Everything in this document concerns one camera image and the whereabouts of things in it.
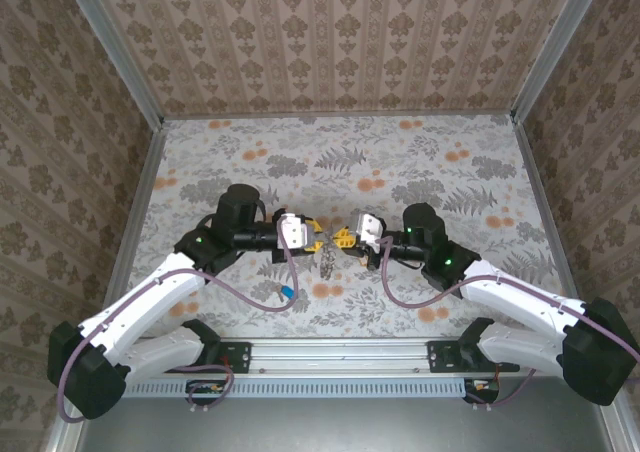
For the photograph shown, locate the aluminium table side rail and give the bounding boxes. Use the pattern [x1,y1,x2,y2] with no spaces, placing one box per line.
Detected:
[513,120,579,303]
[102,121,169,313]

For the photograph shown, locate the brown strap keyring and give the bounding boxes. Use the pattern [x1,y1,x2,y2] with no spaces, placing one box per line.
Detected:
[318,229,339,281]

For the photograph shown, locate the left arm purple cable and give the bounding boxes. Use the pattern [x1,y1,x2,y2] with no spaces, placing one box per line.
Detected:
[57,231,300,426]

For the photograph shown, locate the grey metal panel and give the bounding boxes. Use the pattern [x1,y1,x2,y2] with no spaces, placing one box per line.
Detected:
[79,376,614,452]

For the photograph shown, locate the black cable junction box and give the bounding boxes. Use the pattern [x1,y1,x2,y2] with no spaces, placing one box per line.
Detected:
[463,377,501,404]

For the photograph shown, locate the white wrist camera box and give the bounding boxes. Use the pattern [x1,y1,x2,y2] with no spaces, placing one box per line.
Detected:
[276,213,310,249]
[352,212,386,253]

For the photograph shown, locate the grey slotted cable duct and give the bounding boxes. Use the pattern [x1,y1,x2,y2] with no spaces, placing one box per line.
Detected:
[122,377,501,399]

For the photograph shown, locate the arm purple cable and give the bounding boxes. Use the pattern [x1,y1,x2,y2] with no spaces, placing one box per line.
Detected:
[57,231,300,426]
[379,236,640,413]

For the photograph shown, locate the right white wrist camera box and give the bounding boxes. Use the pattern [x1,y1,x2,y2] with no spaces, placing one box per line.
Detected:
[352,212,386,253]

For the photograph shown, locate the aluminium upright frame post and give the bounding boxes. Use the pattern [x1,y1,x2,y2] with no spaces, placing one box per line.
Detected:
[509,0,609,123]
[57,0,166,129]

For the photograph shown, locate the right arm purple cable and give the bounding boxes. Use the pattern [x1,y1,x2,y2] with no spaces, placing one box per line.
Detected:
[379,236,640,413]

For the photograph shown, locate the aluminium table back rail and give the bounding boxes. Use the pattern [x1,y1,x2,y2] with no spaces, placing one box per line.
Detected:
[162,109,516,122]

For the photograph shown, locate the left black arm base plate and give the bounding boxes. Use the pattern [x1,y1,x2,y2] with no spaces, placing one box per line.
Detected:
[163,340,251,375]

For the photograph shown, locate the aluminium mounting rail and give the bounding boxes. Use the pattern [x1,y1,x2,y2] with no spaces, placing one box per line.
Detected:
[119,336,566,379]

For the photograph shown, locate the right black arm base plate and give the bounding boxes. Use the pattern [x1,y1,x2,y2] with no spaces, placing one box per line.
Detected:
[427,340,481,373]

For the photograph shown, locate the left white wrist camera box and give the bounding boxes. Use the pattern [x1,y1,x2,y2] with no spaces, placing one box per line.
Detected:
[276,213,310,249]

